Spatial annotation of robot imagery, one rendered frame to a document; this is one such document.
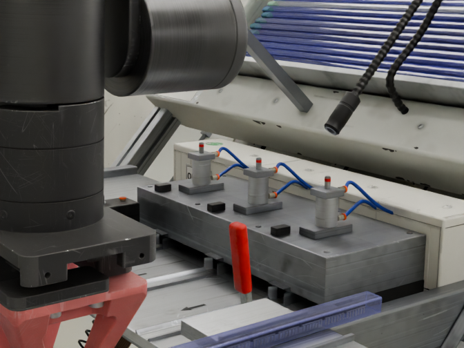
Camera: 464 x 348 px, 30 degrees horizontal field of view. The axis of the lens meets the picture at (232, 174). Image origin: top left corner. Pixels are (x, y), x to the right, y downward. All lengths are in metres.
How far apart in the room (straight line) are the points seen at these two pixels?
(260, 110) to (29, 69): 0.86
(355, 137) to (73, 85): 0.72
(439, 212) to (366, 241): 0.09
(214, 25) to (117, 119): 1.85
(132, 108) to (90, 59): 1.90
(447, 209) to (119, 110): 1.47
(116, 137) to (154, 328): 1.51
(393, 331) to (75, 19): 0.53
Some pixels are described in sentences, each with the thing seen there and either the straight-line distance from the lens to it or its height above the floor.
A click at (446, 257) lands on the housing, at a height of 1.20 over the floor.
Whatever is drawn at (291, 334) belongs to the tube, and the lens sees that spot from 0.52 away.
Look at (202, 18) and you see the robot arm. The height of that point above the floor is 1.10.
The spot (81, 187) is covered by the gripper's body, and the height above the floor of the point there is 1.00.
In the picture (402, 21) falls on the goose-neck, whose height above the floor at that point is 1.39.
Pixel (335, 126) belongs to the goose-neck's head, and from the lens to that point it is 0.87.
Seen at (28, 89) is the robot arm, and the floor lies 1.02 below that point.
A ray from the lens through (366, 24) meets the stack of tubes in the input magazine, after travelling 1.15.
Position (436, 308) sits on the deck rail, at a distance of 0.85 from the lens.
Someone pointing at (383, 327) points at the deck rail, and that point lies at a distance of 0.81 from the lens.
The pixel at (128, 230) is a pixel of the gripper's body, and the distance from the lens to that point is 0.39.
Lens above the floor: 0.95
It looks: 13 degrees up
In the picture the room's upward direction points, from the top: 35 degrees clockwise
